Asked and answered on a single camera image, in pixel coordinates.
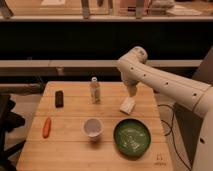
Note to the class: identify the orange carrot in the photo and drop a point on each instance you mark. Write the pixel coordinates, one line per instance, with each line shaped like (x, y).
(46, 128)

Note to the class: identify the green bowl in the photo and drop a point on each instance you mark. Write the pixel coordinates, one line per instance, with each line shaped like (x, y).
(132, 138)

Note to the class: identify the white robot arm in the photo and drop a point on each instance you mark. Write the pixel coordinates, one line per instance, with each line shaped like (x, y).
(194, 95)

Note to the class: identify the white sponge block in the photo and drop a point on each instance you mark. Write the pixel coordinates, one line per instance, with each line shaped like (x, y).
(127, 105)

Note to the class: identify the black office chair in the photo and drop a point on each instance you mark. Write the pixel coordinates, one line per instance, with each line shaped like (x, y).
(8, 122)

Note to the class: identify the white cup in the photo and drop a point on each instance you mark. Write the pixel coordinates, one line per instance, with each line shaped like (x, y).
(93, 128)

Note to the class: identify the wooden table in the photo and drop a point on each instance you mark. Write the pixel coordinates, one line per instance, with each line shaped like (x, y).
(70, 133)

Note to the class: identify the black rectangular block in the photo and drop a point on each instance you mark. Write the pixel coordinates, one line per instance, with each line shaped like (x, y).
(59, 102)

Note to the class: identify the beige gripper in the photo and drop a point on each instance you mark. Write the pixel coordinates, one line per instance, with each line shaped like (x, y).
(132, 90)

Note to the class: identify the clear plastic bottle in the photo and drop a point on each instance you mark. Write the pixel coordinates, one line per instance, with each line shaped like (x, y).
(95, 90)

